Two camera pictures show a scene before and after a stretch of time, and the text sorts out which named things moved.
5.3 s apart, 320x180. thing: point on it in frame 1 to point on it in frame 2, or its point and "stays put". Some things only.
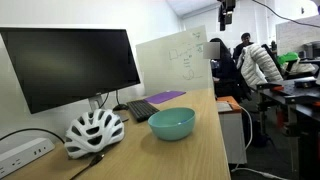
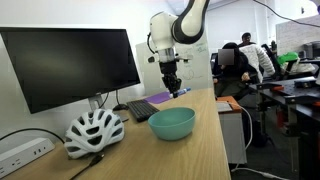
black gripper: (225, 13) to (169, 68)
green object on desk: (289, 56) stays put
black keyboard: (141, 109) stays put
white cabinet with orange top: (232, 130) stays put
